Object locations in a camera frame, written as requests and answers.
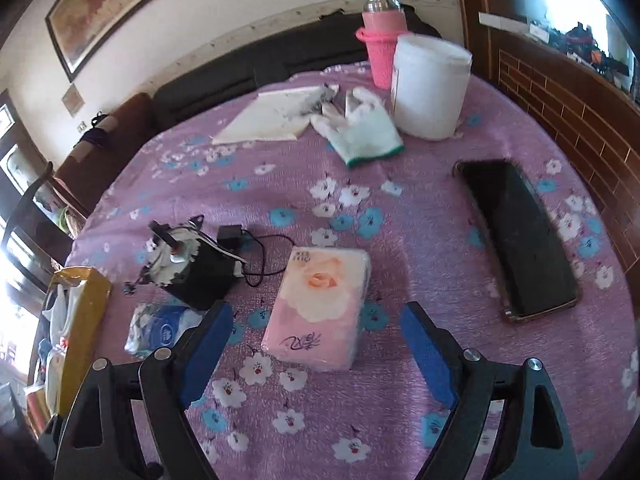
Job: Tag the framed wall picture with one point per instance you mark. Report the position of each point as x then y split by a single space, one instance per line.
115 0

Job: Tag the purple floral tablecloth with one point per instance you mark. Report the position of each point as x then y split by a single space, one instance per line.
425 200

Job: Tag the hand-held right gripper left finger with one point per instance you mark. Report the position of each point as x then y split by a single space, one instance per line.
207 350

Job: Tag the white plastic bag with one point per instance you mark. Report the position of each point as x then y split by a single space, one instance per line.
56 310

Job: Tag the white plastic jar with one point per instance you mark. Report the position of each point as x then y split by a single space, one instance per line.
430 90

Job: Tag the black smartphone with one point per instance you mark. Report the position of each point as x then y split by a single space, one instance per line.
525 240

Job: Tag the paper wall note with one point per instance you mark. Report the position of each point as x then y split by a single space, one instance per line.
73 98

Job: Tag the black chair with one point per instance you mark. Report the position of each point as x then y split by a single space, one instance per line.
25 200

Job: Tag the pink sleeved bottle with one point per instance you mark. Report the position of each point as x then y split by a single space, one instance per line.
382 45

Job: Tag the white knit glove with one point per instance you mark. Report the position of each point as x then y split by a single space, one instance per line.
365 130

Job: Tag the pink floral tissue pack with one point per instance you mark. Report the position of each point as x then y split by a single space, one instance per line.
320 305

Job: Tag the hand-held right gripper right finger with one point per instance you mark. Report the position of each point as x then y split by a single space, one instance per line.
430 360

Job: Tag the black sofa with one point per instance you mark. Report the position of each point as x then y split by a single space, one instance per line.
225 80

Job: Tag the blue and white tissue pack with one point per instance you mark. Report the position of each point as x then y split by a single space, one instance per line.
160 330

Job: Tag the yellow cardboard box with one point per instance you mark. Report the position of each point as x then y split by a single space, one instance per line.
82 320

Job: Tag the black electric motor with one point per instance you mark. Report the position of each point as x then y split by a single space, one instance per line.
200 270

